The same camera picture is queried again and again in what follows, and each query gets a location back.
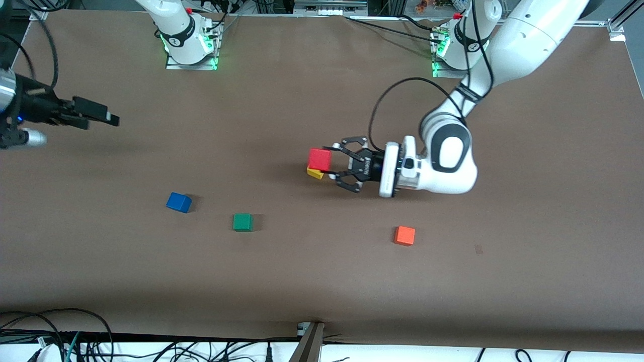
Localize red cube block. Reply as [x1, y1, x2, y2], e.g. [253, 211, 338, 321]
[308, 148, 333, 172]

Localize blue cube block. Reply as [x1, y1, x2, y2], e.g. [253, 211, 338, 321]
[166, 192, 192, 214]

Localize brown paper table cover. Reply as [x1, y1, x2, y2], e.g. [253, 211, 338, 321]
[0, 9, 644, 353]

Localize silver power strip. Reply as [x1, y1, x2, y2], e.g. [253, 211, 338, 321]
[294, 4, 369, 17]

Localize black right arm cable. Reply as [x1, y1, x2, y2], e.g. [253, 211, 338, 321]
[0, 9, 60, 91]

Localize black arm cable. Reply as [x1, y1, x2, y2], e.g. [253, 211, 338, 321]
[368, 0, 496, 151]
[0, 9, 60, 91]

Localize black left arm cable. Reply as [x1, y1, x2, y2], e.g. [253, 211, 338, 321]
[368, 0, 496, 151]

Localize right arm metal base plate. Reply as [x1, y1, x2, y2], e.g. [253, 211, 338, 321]
[166, 21, 220, 71]

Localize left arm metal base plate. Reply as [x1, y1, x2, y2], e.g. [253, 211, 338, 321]
[431, 28, 486, 80]

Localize long black base cable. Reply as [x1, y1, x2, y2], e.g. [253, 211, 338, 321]
[346, 17, 439, 42]

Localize short black base cable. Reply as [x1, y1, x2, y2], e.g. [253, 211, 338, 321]
[397, 14, 439, 32]

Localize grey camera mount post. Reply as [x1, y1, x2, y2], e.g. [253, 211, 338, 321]
[289, 322, 326, 362]

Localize large looping black cable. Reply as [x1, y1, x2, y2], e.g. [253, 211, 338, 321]
[0, 308, 114, 362]

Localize teal cable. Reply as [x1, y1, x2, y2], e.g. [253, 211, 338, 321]
[63, 332, 81, 362]

